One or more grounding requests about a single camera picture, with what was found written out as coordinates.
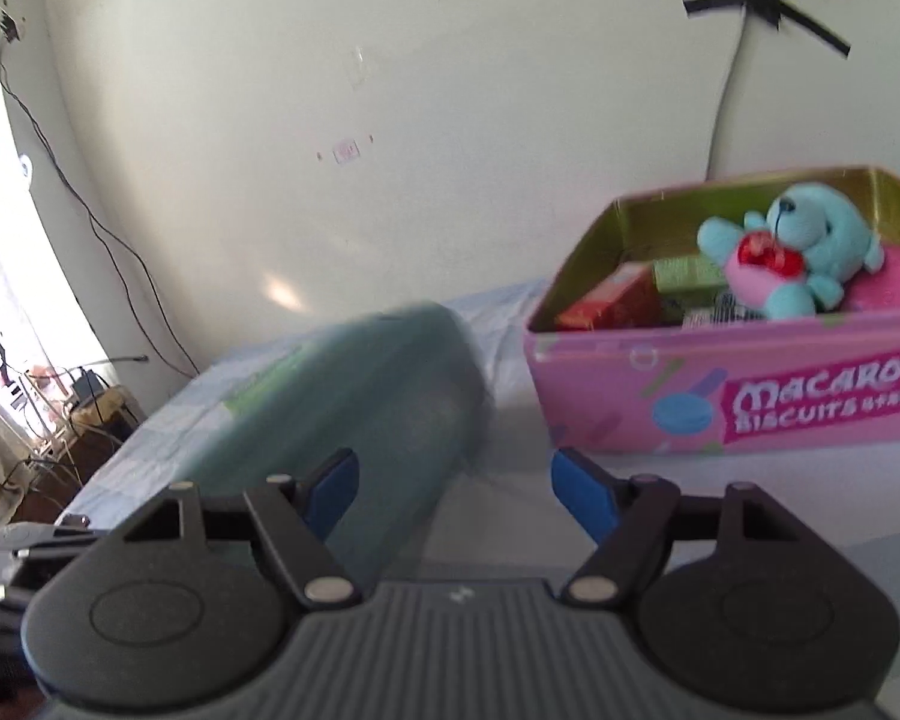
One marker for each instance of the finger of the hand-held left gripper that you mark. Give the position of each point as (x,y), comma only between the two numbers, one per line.
(41,534)

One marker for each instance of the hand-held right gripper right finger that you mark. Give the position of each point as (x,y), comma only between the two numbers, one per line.
(583,491)

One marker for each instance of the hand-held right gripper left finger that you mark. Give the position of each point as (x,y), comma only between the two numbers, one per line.
(331,491)

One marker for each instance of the pink tin box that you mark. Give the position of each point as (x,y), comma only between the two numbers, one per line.
(622,397)

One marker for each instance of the teal pencil case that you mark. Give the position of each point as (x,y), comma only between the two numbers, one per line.
(390,397)

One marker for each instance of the shiny pink pouch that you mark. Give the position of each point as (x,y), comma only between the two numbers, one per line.
(896,277)

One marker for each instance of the cluttered side table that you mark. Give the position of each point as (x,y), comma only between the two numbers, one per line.
(52,435)

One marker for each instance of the red box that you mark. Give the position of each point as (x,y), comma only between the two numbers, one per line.
(615,300)

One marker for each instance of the light blue bed sheet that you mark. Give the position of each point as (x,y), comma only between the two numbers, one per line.
(795,487)

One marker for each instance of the black white patterned packet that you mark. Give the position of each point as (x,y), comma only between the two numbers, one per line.
(720,311)

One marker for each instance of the green packet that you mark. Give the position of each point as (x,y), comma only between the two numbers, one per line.
(686,274)

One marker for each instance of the blue plush toy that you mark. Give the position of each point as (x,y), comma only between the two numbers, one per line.
(802,247)

